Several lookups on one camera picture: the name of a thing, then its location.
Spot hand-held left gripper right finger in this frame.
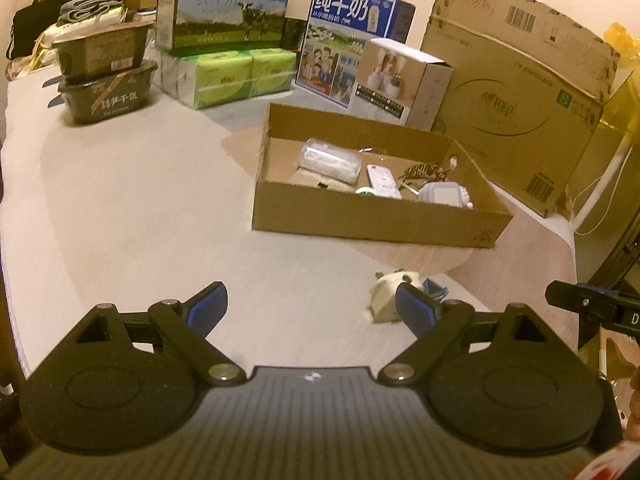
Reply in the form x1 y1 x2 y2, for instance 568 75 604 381
377 282 576 387

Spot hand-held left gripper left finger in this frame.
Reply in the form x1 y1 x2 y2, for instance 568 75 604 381
75 281 247 387

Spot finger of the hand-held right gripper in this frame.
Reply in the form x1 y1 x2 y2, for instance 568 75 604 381
545 280 622 322

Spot beige plug adapter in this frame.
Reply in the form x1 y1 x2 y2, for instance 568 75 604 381
368 268 426 324

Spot shallow cardboard tray box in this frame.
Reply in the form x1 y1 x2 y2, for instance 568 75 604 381
251 103 515 250

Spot white square night light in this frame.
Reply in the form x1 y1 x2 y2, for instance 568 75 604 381
417 181 464 207

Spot brown twine bundle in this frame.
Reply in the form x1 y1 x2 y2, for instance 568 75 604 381
397 159 451 186

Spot blue clip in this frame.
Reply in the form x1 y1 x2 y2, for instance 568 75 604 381
422 279 450 306

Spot white pole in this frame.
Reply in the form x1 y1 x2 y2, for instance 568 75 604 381
577 134 636 234

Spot large brown cardboard box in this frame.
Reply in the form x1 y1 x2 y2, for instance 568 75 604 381
419 0 621 219

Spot white appliance box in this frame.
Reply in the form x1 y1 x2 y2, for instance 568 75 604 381
348 38 455 131

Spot green tissue pack bundle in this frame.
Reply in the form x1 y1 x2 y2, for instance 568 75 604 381
158 47 296 111

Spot dark instant meal bowl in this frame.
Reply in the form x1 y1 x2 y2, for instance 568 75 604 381
52 22 154 79
57 59 159 126

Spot yellow plastic bag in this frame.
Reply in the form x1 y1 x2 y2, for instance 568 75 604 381
602 22 640 126

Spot dark small box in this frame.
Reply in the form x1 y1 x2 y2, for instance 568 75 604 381
280 17 307 52

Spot blue milk carton box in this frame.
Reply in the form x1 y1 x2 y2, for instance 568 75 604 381
294 0 417 109

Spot green meadow milk carton box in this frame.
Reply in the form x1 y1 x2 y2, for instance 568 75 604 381
154 0 295 59

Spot grey folded towels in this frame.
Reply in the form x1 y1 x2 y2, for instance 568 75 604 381
57 0 124 26

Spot black bag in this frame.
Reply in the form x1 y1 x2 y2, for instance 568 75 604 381
5 0 79 61

